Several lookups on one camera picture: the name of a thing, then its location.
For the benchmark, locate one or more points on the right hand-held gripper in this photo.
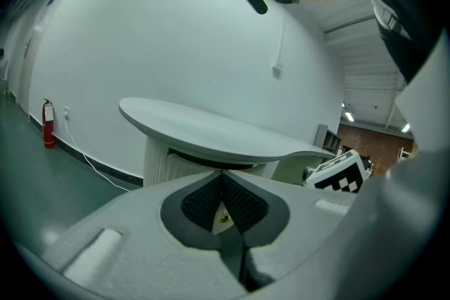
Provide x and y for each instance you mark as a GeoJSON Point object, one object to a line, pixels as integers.
{"type": "Point", "coordinates": [339, 172]}

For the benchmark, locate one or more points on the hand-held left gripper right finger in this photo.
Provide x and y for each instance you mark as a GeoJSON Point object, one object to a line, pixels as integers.
{"type": "Point", "coordinates": [334, 239]}

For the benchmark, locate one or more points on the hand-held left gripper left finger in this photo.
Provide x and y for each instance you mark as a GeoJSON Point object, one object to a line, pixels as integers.
{"type": "Point", "coordinates": [140, 256]}

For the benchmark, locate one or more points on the white curved desk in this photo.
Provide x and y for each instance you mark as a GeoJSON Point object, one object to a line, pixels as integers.
{"type": "Point", "coordinates": [211, 130]}

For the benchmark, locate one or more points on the grey shelf unit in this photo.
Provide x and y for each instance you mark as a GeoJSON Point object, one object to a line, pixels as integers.
{"type": "Point", "coordinates": [328, 138]}

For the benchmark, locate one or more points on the ceiling light tube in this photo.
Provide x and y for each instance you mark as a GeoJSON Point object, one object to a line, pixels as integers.
{"type": "Point", "coordinates": [405, 128]}
{"type": "Point", "coordinates": [349, 116]}

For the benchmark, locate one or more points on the red fire extinguisher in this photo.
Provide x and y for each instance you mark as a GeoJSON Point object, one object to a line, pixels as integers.
{"type": "Point", "coordinates": [48, 126]}

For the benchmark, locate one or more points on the black t-shirt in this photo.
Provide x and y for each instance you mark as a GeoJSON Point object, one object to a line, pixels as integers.
{"type": "Point", "coordinates": [408, 28]}

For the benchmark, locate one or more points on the white door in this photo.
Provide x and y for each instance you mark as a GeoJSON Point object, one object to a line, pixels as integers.
{"type": "Point", "coordinates": [30, 73]}

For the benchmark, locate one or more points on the white wall socket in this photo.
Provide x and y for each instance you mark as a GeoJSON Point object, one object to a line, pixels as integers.
{"type": "Point", "coordinates": [67, 113]}

